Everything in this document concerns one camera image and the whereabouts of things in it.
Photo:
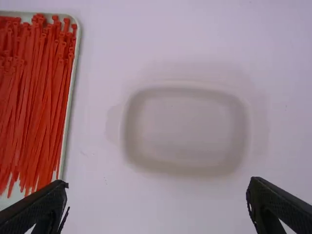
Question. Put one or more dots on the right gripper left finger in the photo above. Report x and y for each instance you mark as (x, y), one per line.
(29, 212)

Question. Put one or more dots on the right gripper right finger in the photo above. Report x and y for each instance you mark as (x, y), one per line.
(280, 209)

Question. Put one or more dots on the white dish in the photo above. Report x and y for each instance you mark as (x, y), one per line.
(185, 126)

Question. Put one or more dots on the pale tray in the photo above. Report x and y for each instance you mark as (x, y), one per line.
(77, 61)

